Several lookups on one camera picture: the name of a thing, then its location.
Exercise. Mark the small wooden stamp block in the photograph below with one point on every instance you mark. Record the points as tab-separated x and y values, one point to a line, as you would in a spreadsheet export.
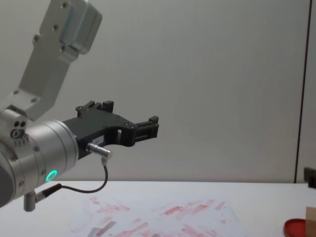
311	222

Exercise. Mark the round red ink dish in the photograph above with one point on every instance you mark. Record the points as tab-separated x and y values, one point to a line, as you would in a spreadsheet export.
295	225

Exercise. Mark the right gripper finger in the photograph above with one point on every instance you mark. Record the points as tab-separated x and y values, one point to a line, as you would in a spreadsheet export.
311	176

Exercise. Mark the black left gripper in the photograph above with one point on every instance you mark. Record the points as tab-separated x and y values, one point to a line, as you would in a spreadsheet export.
98	126

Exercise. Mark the white paper with red marks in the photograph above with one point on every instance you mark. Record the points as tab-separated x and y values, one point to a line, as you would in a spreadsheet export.
158	219

